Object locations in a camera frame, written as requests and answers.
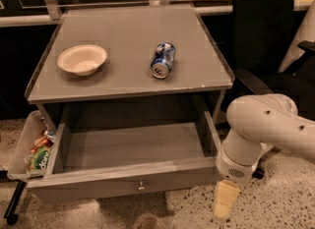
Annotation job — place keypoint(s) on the grey drawer cabinet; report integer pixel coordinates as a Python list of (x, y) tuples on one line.
[(130, 36)]

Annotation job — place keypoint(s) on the clear plastic side bin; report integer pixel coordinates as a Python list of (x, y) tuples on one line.
[(34, 129)]

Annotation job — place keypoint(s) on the grey top drawer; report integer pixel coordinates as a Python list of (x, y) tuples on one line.
[(114, 163)]

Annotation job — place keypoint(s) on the black stand leg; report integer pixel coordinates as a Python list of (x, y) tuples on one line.
[(10, 214)]

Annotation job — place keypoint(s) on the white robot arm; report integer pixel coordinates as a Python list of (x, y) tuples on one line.
[(257, 123)]

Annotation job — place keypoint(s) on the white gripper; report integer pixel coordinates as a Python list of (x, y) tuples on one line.
[(232, 167)]

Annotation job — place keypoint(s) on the green snack bag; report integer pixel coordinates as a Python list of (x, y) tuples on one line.
[(40, 154)]

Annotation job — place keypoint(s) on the white paper bowl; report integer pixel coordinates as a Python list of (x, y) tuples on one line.
[(82, 60)]

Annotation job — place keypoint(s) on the blue soda can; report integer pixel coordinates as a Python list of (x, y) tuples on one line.
[(163, 60)]

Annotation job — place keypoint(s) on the black office chair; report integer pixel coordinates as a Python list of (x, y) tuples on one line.
[(261, 36)]

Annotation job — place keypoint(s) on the metal wall rail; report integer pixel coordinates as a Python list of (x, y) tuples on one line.
[(38, 20)]

